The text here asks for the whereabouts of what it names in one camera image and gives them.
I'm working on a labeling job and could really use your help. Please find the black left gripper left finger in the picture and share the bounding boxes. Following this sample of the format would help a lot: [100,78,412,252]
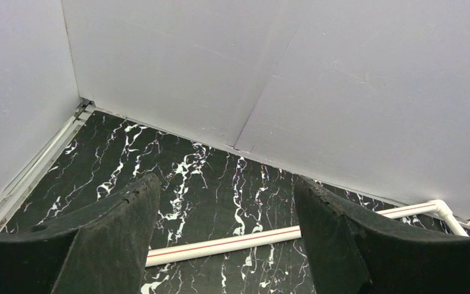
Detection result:
[0,174,161,293]

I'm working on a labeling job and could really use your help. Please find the white PVC pipe frame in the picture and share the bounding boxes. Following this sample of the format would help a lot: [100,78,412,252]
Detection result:
[145,200,468,268]

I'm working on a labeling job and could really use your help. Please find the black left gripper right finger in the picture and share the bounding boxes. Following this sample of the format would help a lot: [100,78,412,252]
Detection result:
[293,176,470,293]

